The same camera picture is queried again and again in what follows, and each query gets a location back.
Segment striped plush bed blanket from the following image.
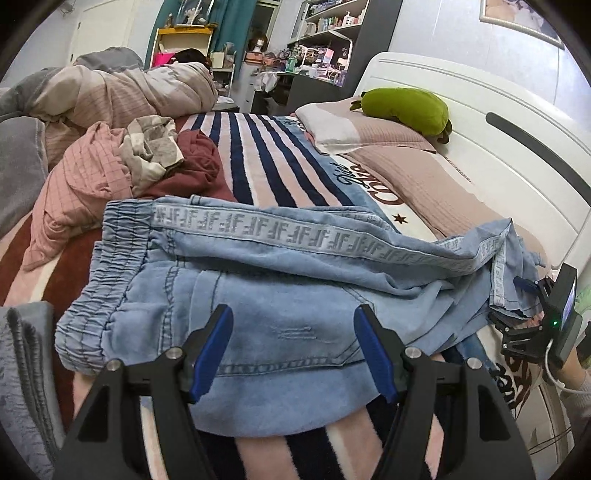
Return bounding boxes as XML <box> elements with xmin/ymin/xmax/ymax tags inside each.
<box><xmin>0</xmin><ymin>110</ymin><xmax>551</xmax><ymax>480</ymax></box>

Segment patterned pink grey quilt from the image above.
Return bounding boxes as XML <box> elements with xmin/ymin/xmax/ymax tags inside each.
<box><xmin>0</xmin><ymin>116</ymin><xmax>48</xmax><ymax>236</ymax></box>

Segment framed wall picture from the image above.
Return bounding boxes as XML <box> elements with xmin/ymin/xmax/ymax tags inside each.
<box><xmin>480</xmin><ymin>0</ymin><xmax>565</xmax><ymax>49</ymax></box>

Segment green plush toy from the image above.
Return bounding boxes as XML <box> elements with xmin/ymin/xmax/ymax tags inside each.
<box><xmin>349</xmin><ymin>87</ymin><xmax>453</xmax><ymax>144</ymax></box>

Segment white charging cable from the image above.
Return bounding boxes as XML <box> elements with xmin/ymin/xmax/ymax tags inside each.
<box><xmin>543</xmin><ymin>338</ymin><xmax>591</xmax><ymax>397</ymax></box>

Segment glass display case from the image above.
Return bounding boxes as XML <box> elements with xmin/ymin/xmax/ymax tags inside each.
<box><xmin>175</xmin><ymin>0</ymin><xmax>214</xmax><ymax>26</ymax></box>

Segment pink knit pillow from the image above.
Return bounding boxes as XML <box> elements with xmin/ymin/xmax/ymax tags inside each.
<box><xmin>344</xmin><ymin>146</ymin><xmax>551</xmax><ymax>264</ymax></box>

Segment white bed headboard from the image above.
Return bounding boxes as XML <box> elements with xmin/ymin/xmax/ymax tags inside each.
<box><xmin>356</xmin><ymin>52</ymin><xmax>590</xmax><ymax>287</ymax></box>

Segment wig mannequin head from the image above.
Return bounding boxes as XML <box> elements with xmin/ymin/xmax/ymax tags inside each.
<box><xmin>247</xmin><ymin>32</ymin><xmax>269</xmax><ymax>53</ymax></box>

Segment person's right hand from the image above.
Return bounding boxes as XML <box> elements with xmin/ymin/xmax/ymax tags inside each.
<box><xmin>512</xmin><ymin>313</ymin><xmax>591</xmax><ymax>393</ymax></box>

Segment grey beige duvet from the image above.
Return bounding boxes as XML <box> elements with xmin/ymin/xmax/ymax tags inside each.
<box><xmin>1</xmin><ymin>47</ymin><xmax>217</xmax><ymax>165</ymax></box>

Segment light blue denim pants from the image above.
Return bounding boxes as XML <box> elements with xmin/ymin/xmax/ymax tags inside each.
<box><xmin>55</xmin><ymin>196</ymin><xmax>544</xmax><ymax>437</ymax></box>

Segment beige plaid garment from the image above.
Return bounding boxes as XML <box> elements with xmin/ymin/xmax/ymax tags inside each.
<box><xmin>120</xmin><ymin>115</ymin><xmax>184</xmax><ymax>197</ymax></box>

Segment dark desk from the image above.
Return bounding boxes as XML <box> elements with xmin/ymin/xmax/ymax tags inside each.
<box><xmin>259</xmin><ymin>73</ymin><xmax>353</xmax><ymax>116</ymax></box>

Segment person's right forearm sleeve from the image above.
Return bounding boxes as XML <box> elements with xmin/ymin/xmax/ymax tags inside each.
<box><xmin>560</xmin><ymin>370</ymin><xmax>591</xmax><ymax>443</ymax></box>

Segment yellow white shelf unit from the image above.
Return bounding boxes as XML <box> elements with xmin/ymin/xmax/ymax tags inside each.
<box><xmin>148</xmin><ymin>25</ymin><xmax>214</xmax><ymax>68</ymax></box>

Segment dark tall bookshelf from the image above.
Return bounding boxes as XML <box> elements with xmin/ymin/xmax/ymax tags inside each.
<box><xmin>280</xmin><ymin>0</ymin><xmax>406</xmax><ymax>114</ymax></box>

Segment white door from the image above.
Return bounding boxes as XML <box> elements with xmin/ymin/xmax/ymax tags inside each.
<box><xmin>69</xmin><ymin>0</ymin><xmax>137</xmax><ymax>62</ymax></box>

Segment folded grey pants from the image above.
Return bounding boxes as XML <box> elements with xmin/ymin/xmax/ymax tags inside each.
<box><xmin>1</xmin><ymin>301</ymin><xmax>65</xmax><ymax>479</ymax></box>

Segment maroon garment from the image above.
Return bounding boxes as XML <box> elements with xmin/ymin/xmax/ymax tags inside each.
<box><xmin>139</xmin><ymin>130</ymin><xmax>236</xmax><ymax>202</ymax></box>

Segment pink checked garment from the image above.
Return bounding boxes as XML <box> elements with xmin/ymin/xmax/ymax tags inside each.
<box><xmin>22</xmin><ymin>122</ymin><xmax>132</xmax><ymax>271</ymax></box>

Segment teal curtain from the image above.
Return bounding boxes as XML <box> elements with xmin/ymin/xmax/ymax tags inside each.
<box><xmin>144</xmin><ymin>0</ymin><xmax>256</xmax><ymax>67</ymax></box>

